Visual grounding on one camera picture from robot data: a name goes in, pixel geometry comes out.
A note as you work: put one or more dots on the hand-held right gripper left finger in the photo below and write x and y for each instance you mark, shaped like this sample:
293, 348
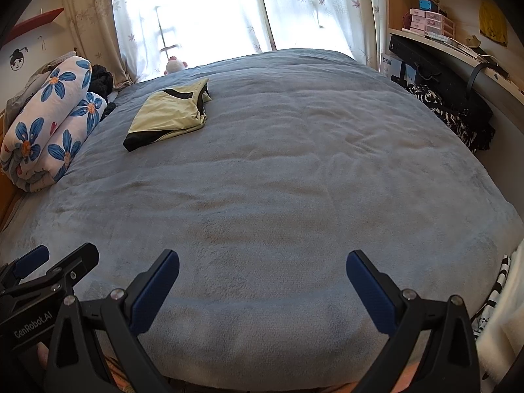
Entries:
153, 290

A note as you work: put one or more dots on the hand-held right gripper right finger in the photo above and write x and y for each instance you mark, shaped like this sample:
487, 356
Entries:
370, 294

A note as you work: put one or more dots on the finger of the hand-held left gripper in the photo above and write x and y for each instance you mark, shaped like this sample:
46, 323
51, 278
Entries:
30, 262
73, 266

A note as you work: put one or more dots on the yellow and black hooded jacket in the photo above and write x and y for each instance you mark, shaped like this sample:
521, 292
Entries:
168, 114

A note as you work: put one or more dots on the black and white striped cloth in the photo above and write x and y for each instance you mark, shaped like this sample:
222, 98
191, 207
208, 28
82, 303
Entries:
493, 294

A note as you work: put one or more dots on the white quilt with blue flowers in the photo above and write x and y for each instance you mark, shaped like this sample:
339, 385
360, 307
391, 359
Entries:
45, 131

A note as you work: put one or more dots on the white fluffy cloth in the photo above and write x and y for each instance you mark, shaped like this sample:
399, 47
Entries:
507, 327

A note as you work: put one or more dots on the grey fleece blanket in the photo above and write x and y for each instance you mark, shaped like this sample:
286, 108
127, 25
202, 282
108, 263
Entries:
286, 172

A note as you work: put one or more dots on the dark cloth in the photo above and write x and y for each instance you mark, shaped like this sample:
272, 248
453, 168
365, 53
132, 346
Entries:
102, 86

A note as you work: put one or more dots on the black and white patterned cloth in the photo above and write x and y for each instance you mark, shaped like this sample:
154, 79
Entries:
446, 118

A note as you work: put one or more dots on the white and pink plush toy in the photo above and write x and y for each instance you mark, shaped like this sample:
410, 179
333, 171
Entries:
175, 65

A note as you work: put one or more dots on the white cardboard box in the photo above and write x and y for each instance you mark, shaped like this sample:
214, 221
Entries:
389, 67

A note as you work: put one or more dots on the black bag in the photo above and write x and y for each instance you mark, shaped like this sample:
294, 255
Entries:
446, 77

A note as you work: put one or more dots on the beige curtain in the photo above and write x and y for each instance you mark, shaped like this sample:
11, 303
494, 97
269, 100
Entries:
374, 16
90, 28

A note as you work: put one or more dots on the tan hat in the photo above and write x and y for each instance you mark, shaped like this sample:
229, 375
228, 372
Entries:
474, 42

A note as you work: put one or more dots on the stack of pink storage boxes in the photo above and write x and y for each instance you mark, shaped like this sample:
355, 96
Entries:
432, 22

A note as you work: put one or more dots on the white leaf-print sheer curtain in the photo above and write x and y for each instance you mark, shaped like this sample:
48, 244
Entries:
311, 8
204, 8

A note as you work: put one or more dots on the small blue box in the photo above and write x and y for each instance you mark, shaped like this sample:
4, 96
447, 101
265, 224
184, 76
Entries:
428, 5

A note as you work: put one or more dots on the yellow cloth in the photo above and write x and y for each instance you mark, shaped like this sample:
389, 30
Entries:
493, 22

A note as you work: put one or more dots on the cartoon face wall sticker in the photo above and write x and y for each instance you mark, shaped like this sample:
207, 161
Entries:
18, 59

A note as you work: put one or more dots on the red wall shelf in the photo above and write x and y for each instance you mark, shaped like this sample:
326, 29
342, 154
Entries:
32, 22

